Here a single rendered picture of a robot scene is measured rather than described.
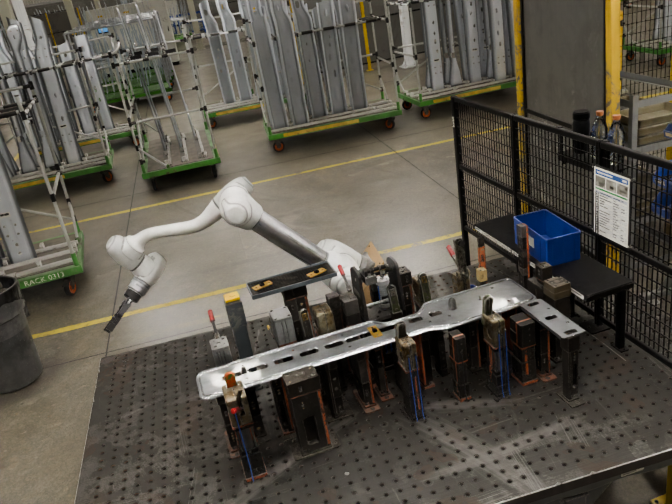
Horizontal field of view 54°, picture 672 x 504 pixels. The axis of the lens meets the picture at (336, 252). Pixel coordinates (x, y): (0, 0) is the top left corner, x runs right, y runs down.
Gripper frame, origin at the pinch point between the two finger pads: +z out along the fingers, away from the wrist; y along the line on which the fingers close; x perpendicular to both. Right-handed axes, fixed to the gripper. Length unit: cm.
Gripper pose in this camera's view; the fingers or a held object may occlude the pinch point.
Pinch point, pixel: (109, 328)
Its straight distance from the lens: 321.2
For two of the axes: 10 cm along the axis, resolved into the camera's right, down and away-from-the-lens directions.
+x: 7.8, 5.7, 2.5
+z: -4.8, 8.1, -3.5
